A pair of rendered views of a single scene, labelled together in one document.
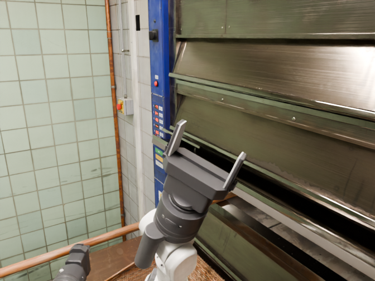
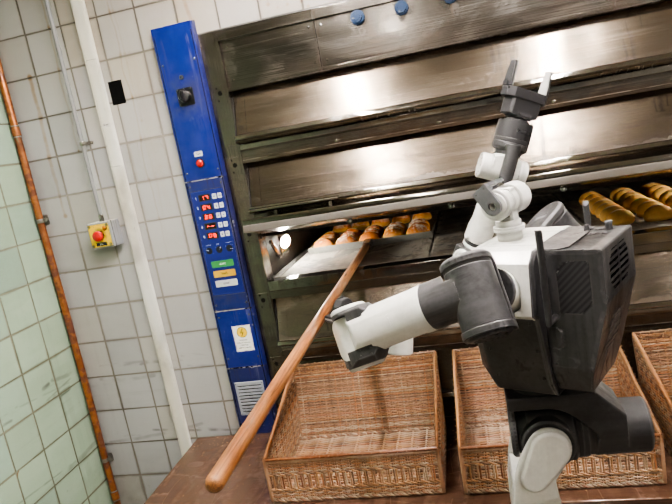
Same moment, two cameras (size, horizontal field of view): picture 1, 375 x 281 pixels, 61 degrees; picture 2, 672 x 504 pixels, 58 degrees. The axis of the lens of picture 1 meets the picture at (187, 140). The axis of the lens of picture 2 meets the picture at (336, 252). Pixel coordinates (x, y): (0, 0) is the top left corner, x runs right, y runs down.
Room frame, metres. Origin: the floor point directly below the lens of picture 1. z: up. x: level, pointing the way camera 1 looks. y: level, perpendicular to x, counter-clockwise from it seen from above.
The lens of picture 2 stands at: (-0.25, 1.44, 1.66)
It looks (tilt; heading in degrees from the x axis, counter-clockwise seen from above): 11 degrees down; 316
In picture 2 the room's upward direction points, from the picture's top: 10 degrees counter-clockwise
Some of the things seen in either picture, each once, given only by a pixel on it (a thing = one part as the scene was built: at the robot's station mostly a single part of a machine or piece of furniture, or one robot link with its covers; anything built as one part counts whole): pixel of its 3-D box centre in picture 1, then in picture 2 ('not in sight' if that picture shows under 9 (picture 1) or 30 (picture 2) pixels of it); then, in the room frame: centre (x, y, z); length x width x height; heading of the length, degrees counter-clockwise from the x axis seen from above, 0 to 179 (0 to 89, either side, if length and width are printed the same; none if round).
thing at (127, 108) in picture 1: (125, 106); (105, 233); (2.05, 0.40, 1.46); 0.10 x 0.07 x 0.10; 32
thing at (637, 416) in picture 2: not in sight; (575, 415); (0.31, 0.28, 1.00); 0.28 x 0.13 x 0.18; 33
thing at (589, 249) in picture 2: not in sight; (546, 301); (0.32, 0.31, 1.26); 0.34 x 0.30 x 0.36; 95
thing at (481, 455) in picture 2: not in sight; (545, 407); (0.64, -0.22, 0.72); 0.56 x 0.49 x 0.28; 33
